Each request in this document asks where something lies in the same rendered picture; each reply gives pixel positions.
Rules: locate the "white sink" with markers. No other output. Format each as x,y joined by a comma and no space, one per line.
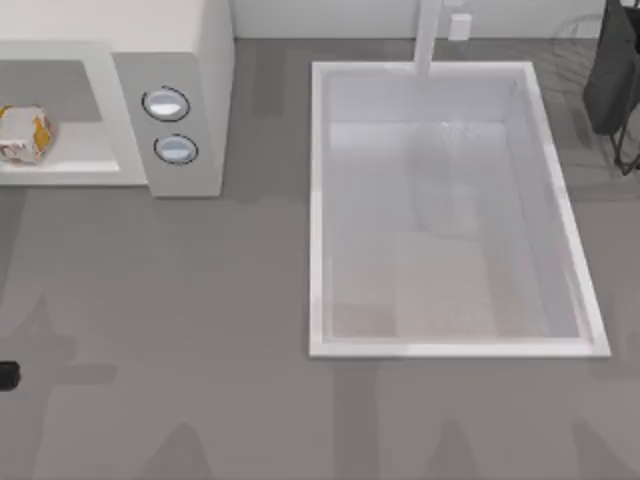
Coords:
450,225

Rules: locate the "larger round microwave knob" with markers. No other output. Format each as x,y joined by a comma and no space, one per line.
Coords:
165,104

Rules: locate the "smaller round microwave knob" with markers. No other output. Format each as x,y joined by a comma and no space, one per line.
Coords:
175,149

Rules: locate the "black folding chair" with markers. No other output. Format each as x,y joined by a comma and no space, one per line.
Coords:
617,75

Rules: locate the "tall white tap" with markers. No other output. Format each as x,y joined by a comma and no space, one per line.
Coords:
429,35

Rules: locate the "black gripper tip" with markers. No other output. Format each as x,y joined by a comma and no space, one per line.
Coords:
8,376

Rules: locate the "white and yellow crumpled bag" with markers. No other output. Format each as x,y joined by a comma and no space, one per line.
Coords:
30,135

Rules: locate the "pale microwave oven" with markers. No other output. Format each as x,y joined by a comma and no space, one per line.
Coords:
210,100

